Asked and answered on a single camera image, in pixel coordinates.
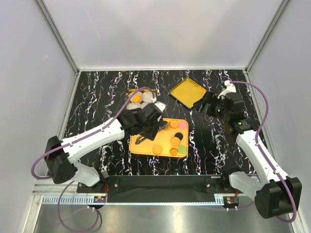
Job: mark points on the black round cookie right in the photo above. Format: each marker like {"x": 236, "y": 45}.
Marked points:
{"x": 179, "y": 135}

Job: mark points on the white paper cup front-left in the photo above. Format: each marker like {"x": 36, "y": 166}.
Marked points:
{"x": 133, "y": 106}

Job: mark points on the white paper cup back-left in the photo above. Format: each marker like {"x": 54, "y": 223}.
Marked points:
{"x": 131, "y": 95}

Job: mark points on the tan dotted cookie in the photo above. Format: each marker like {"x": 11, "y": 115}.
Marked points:
{"x": 157, "y": 149}
{"x": 174, "y": 123}
{"x": 175, "y": 141}

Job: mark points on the right orange connector board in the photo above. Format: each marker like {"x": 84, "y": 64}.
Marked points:
{"x": 232, "y": 201}

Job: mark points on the gold tin lid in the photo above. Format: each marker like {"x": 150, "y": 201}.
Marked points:
{"x": 187, "y": 92}

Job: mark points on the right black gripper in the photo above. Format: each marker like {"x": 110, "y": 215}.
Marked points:
{"x": 212, "y": 98}

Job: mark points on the yellow plastic tray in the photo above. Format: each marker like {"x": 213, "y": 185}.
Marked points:
{"x": 163, "y": 138}

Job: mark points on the green round cookie right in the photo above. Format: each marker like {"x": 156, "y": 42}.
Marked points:
{"x": 182, "y": 149}

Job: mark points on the orange swirl cookie bottom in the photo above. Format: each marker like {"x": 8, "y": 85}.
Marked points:
{"x": 173, "y": 151}

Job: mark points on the pink round cookie right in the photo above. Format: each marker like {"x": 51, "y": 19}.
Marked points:
{"x": 183, "y": 125}

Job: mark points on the tan dotted cookie bottom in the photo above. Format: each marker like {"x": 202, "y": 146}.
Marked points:
{"x": 157, "y": 149}

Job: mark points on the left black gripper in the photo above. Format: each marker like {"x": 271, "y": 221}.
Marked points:
{"x": 151, "y": 134}

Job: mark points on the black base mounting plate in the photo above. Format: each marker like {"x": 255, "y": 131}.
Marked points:
{"x": 205, "y": 183}

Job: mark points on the tan dotted cookie top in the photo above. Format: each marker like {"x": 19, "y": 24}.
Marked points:
{"x": 174, "y": 123}

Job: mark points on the orange fish cookie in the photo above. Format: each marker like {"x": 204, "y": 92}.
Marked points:
{"x": 136, "y": 98}

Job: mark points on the white paper cup back-right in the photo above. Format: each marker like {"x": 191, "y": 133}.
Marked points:
{"x": 148, "y": 96}

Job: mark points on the left orange connector board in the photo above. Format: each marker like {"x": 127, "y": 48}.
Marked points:
{"x": 99, "y": 199}

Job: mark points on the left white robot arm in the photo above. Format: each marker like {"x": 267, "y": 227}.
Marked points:
{"x": 63, "y": 155}

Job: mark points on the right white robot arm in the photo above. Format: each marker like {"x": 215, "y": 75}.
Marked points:
{"x": 274, "y": 192}

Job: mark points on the orange connector board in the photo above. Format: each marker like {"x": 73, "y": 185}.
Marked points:
{"x": 99, "y": 199}
{"x": 232, "y": 201}

